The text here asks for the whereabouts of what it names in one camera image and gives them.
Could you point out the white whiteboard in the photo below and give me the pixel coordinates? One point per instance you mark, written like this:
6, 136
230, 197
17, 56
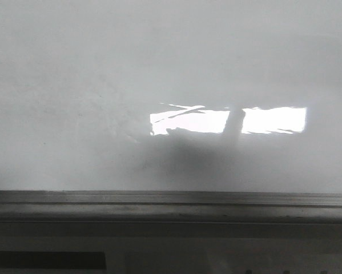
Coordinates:
232, 96

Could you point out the grey metal marker tray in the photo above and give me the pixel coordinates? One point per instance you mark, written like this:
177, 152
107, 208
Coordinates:
170, 207

